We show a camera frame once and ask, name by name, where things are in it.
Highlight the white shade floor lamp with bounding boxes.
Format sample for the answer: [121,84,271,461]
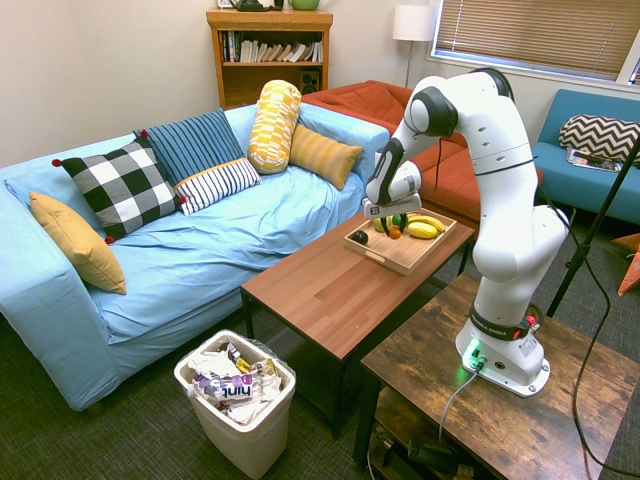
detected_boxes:
[392,4,439,90]

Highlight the black camera tripod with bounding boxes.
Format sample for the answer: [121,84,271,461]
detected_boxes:
[545,134,640,319]

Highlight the light blue sofa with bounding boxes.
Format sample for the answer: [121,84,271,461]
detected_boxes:
[0,102,392,413]

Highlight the black device under table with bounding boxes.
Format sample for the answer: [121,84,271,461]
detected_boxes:
[406,438,462,475]

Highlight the black white chevron pillow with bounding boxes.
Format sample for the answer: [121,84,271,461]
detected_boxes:
[558,113,640,167]

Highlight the magazine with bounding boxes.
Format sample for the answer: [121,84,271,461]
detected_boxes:
[565,147,624,174]

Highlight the yellow mango fruit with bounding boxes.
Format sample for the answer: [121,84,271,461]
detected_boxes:
[407,222,440,241]

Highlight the reddish wooden coffee table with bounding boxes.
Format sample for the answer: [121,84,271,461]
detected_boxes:
[239,212,477,441]

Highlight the wooden window blinds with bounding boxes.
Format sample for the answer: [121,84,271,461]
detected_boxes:
[432,0,640,84]

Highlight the crumpled wrapper trash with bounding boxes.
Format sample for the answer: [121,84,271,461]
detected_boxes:
[187,342,285,426]

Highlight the orange cushion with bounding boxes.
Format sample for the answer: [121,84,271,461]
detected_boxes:
[612,232,640,298]

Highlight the mustard striped lumbar pillow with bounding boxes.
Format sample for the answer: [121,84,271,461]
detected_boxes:
[288,123,365,192]

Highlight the yellow banana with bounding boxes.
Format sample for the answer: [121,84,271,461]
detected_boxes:
[407,213,447,235]

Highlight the black object on bookshelf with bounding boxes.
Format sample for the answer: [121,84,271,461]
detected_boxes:
[232,0,285,13]

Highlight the black power cable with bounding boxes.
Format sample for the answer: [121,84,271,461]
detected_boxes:
[535,184,640,479]

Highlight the teal sofa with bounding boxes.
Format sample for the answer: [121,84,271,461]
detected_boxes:
[530,88,640,227]

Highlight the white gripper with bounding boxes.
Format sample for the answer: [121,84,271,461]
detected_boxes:
[362,192,423,239]

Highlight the black white checkered pillow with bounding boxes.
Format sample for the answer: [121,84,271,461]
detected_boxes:
[51,129,188,246]

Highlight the wooden bookshelf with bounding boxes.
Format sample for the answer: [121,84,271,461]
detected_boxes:
[205,7,335,111]

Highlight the yellow patterned bolster pillow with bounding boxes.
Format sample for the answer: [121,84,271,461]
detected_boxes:
[246,79,303,176]

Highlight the beige plastic trash bin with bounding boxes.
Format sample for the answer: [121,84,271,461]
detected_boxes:
[173,328,297,480]

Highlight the row of books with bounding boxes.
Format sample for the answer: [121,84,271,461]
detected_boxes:
[221,30,324,64]

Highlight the wooden serving tray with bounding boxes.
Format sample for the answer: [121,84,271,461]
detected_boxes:
[342,209,459,278]

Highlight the white navy striped pillow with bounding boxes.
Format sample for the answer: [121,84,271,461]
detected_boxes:
[173,157,263,217]

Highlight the rustic brown robot table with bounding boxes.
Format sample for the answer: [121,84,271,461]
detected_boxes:
[352,272,640,480]

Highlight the orange couch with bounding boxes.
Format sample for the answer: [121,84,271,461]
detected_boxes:
[301,79,545,232]

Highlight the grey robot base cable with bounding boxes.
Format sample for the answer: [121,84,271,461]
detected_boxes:
[437,367,484,444]

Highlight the blue striped pillow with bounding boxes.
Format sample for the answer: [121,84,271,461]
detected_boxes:
[133,107,247,188]

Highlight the plain mustard pillow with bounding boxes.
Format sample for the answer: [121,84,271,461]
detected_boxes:
[28,191,128,296]

